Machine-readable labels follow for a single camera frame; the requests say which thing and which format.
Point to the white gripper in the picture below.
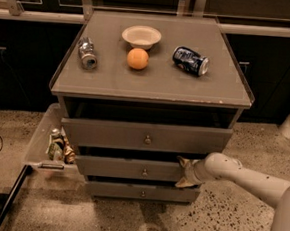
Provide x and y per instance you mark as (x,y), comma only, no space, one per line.
(191,173)

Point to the grey drawer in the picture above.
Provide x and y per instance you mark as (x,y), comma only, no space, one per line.
(146,137)
(144,192)
(130,168)

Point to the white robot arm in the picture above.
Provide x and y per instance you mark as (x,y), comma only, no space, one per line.
(271,190)

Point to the grey bottom drawer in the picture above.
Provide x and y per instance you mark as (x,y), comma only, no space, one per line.
(144,192)

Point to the grey top drawer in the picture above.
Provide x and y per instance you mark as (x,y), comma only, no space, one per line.
(146,137)

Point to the grey drawer cabinet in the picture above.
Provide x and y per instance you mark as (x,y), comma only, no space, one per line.
(161,93)

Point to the brown snack bag in bin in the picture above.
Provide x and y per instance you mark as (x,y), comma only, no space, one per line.
(69,153)

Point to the crushed blue can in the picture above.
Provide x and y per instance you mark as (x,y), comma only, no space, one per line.
(190,61)

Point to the orange fruit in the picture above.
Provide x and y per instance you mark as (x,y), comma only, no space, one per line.
(137,59)

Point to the green bottle in bin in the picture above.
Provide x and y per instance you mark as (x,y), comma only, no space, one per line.
(55,148)

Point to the clear plastic bin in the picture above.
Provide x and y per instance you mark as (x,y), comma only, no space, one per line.
(36,152)

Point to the white paper bowl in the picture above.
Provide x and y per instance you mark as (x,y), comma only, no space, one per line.
(143,37)

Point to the crushed silver can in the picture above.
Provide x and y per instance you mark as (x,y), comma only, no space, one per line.
(87,54)

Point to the black floor rail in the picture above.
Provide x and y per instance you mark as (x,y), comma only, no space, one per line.
(10,197)

